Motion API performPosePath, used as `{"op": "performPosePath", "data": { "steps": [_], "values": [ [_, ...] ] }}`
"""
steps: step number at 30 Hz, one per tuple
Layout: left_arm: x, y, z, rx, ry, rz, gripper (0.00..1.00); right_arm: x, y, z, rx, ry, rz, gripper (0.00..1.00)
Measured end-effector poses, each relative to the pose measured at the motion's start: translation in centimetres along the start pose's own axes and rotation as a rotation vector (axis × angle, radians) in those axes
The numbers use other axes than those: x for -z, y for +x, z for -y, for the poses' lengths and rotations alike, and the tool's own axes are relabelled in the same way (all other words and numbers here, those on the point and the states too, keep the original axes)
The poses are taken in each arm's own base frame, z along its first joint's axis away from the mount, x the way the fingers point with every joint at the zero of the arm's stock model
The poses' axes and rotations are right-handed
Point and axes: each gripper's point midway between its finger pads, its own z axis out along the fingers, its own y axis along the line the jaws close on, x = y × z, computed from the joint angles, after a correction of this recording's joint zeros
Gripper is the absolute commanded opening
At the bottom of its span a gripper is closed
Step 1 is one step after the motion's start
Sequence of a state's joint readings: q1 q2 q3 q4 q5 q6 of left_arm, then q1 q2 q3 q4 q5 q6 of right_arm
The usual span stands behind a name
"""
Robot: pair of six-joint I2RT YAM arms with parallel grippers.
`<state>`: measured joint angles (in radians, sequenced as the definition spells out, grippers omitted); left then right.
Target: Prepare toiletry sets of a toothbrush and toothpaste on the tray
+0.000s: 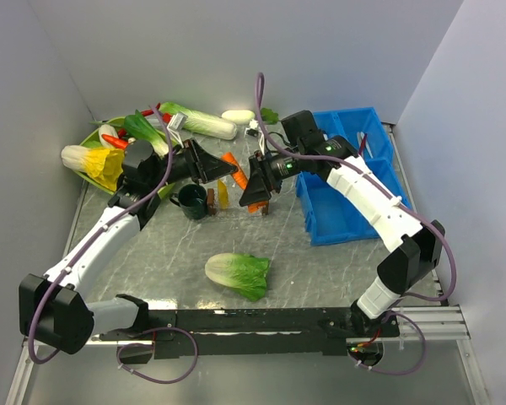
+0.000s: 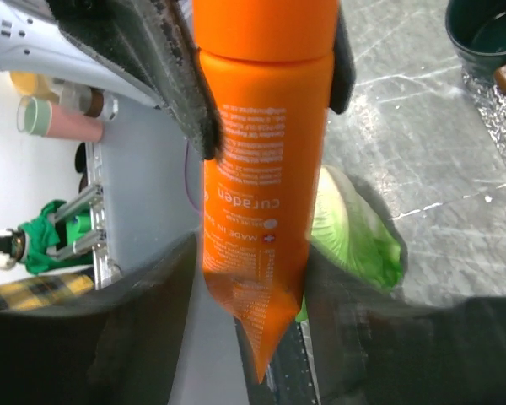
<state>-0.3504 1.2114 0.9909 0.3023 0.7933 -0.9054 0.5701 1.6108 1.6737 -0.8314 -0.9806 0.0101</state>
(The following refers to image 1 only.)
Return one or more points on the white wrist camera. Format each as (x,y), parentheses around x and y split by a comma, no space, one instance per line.
(174,126)
(253,130)

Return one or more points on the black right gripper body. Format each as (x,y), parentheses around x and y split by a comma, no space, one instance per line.
(277,169)

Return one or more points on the yellow napa cabbage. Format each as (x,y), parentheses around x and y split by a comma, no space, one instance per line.
(102,165)

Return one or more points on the long green napa cabbage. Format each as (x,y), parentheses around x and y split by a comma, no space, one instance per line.
(201,122)

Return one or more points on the red chili pepper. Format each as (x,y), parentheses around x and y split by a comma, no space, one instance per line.
(151,111)

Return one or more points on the green radish leaf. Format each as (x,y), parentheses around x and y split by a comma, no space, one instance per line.
(269,116)

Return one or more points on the light green tray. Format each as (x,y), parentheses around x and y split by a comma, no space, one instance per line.
(93,141)

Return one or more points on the green bok choy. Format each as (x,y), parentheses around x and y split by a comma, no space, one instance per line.
(138,127)

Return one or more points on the white toothbrush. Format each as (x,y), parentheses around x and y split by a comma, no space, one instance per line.
(362,143)

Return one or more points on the clear acrylic holder brown ends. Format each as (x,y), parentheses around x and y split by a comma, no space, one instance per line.
(212,201)

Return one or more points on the orange carrot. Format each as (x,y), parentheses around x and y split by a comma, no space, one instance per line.
(115,142)

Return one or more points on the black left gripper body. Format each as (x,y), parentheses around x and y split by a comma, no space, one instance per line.
(181,166)

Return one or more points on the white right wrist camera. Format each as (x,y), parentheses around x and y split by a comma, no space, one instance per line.
(253,130)

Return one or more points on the dark green mug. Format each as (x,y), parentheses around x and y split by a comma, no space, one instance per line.
(192,200)

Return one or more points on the green napa cabbage front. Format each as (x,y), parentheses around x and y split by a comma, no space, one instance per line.
(244,274)

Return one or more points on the white radish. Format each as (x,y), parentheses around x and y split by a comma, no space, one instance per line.
(239,117)

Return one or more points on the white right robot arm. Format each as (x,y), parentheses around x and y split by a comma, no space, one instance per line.
(413,245)

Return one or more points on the blue four-compartment bin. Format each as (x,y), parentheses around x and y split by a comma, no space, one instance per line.
(346,208)

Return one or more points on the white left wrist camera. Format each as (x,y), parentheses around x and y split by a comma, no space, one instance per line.
(174,126)

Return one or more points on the aluminium frame rail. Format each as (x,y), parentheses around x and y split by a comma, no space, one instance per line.
(431,362)

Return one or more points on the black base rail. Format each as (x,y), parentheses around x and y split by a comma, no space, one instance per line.
(325,330)

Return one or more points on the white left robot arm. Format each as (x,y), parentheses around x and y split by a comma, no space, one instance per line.
(52,309)

